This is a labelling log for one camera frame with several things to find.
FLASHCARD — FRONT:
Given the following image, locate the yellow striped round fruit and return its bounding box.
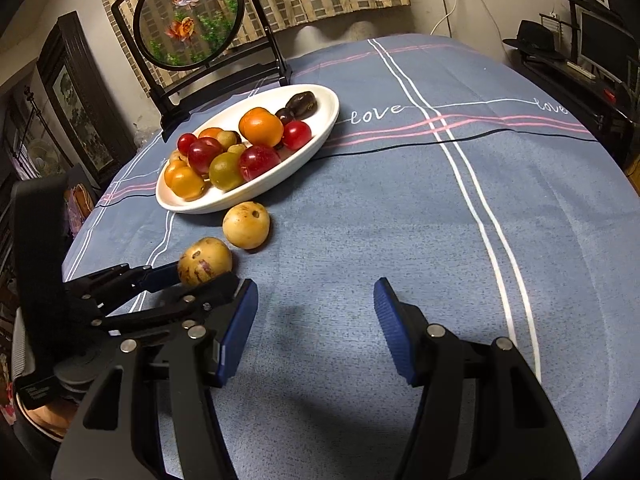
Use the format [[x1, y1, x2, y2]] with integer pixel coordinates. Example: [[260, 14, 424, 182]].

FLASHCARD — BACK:
[[177, 237, 233, 287]]

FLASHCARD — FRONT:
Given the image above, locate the yellow speckled round fruit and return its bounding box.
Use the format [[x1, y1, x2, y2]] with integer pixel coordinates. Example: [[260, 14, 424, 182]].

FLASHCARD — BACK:
[[222, 202, 270, 250]]

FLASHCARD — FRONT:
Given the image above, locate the yellow orange tomato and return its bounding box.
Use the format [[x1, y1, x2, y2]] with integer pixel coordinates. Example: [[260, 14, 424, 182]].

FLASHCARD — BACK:
[[170, 166, 206, 200]]

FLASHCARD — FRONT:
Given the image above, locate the small green yellow fruit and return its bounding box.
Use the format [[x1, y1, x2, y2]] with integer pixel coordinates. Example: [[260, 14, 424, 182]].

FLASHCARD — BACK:
[[216, 130, 241, 151]]

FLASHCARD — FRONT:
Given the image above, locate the left hand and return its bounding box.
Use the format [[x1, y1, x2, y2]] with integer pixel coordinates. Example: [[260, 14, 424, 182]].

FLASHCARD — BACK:
[[15, 396, 78, 442]]

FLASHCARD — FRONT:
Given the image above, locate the green yellow tomato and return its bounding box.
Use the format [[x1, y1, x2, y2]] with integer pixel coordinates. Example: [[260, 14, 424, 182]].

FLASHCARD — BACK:
[[208, 152, 245, 192]]

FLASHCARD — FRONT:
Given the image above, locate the large dark red plum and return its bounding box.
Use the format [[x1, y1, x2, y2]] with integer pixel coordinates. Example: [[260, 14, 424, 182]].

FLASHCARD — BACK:
[[188, 138, 224, 176]]

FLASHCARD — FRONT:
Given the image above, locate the orange tangerine left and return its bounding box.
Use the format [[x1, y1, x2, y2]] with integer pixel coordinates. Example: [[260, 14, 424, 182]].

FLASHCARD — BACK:
[[198, 127, 222, 139]]

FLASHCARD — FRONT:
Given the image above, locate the orange tangerine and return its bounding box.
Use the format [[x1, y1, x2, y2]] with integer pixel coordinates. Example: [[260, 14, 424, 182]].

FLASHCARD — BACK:
[[239, 107, 284, 148], [198, 127, 222, 139]]

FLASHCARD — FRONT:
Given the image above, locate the orange tangerine right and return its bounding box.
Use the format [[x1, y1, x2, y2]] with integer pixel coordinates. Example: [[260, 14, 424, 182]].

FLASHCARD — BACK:
[[239, 107, 284, 148]]

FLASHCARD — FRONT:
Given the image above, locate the small red cherry tomato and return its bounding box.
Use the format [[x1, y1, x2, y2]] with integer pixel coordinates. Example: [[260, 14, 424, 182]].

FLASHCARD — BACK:
[[282, 120, 312, 152]]

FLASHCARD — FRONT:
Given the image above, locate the dark purple small plum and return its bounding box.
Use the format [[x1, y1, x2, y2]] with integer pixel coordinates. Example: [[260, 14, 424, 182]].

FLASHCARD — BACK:
[[276, 107, 295, 126]]

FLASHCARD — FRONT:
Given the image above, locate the blue striped tablecloth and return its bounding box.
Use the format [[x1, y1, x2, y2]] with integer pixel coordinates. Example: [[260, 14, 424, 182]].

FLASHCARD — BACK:
[[62, 32, 640, 480]]

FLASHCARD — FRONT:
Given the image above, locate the dark wrinkled passion fruit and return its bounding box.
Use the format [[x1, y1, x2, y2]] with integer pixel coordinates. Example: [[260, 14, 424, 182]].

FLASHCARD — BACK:
[[285, 91, 318, 120]]

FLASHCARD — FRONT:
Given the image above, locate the round painted screen stand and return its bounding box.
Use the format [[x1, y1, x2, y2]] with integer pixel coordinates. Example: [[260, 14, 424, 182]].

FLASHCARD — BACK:
[[111, 0, 292, 139]]

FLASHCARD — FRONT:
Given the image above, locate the computer monitor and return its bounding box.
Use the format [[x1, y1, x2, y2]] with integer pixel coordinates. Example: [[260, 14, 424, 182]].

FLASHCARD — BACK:
[[576, 9, 639, 84]]

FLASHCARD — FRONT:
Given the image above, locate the dark framed wall picture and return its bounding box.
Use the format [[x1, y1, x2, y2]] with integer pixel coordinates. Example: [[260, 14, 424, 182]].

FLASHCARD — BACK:
[[37, 11, 137, 188]]

